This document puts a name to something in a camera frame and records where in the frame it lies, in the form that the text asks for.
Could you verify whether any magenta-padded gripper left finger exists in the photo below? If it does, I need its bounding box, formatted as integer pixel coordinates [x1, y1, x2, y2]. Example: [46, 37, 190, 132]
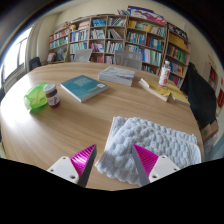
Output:
[46, 143, 98, 188]

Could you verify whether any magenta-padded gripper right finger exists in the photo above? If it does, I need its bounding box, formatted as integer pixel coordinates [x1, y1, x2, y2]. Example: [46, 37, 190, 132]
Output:
[131, 143, 181, 187]

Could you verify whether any pale blue waffle towel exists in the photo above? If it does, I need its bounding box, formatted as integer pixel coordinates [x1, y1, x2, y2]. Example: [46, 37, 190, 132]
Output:
[95, 115, 202, 187]

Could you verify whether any brown cardboard box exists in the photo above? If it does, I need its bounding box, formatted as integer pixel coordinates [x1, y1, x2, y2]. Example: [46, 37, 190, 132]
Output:
[199, 119, 220, 154]

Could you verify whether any jar with white lid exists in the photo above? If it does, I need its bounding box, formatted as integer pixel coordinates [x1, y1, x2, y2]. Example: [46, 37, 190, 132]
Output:
[43, 83, 61, 109]

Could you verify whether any green plastic bag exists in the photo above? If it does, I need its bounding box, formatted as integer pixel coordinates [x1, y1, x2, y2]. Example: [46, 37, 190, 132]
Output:
[23, 82, 50, 112]

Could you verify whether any black draped cloth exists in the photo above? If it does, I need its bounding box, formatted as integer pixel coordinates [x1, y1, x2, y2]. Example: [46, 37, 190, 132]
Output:
[180, 62, 218, 131]

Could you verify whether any teal hardcover book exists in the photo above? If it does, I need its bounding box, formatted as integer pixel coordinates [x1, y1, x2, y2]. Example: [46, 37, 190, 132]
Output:
[60, 74, 110, 103]

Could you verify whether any white bottle with red label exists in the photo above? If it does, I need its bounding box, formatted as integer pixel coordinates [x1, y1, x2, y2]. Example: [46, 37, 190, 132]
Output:
[157, 60, 172, 88]

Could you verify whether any thick grey book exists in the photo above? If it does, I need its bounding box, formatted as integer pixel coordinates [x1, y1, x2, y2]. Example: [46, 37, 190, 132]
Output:
[97, 65, 136, 88]

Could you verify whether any black office chair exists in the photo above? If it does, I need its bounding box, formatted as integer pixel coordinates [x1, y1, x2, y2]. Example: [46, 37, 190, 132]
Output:
[28, 56, 43, 72]

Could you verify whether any grey mesh chair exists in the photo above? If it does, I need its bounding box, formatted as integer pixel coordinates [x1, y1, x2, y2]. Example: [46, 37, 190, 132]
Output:
[73, 48, 93, 63]
[114, 49, 144, 71]

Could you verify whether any window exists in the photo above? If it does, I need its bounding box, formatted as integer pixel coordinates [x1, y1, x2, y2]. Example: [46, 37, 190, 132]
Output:
[0, 28, 33, 91]

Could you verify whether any wooden bookshelf unit with books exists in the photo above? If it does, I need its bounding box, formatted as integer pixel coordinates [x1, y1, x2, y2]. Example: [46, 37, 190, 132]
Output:
[46, 4, 193, 89]

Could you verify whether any red wall poster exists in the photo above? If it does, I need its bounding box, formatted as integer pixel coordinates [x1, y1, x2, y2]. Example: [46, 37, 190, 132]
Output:
[216, 88, 224, 109]

